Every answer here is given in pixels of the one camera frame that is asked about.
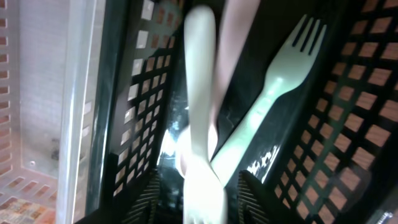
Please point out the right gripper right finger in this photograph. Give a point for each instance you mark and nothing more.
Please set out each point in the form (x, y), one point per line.
(258, 205)

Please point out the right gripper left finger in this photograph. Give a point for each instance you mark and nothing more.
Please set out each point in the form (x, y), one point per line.
(143, 208)

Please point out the white plastic fork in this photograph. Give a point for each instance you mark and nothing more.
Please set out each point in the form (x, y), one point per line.
(204, 198)

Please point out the mint green plastic fork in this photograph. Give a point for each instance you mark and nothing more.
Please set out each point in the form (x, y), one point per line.
(288, 69)

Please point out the pale pink plastic fork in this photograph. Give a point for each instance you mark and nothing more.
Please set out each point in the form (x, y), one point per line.
(236, 21)

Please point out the clear perforated plastic basket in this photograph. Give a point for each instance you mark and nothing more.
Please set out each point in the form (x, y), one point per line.
(50, 57)

